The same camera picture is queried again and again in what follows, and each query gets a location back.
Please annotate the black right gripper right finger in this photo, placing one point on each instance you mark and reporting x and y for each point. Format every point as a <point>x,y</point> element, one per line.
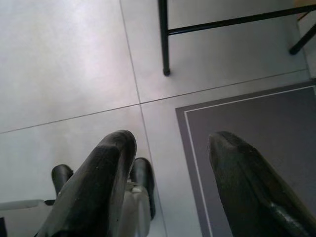
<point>242,187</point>

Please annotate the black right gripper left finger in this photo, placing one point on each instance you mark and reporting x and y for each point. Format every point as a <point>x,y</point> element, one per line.
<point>98,187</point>

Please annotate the silver right robot leg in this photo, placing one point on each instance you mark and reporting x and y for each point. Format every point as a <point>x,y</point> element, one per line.
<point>137,212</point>

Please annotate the silver robot leg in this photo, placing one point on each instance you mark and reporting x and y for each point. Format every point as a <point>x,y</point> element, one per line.
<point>22,209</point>
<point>137,212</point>

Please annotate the black right robot foot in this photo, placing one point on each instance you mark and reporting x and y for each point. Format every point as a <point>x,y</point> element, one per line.
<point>145,177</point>

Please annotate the grey floor mat white line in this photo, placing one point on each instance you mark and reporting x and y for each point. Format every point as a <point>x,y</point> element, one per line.
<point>247,118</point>

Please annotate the silver left robot leg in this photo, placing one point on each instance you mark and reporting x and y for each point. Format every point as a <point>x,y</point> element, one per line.
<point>22,209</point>

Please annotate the black slanted furniture leg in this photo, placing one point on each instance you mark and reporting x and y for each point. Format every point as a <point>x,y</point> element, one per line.
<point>302,40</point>

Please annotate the black metal table frame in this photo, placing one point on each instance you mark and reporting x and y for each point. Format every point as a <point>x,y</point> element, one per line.
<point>164,37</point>

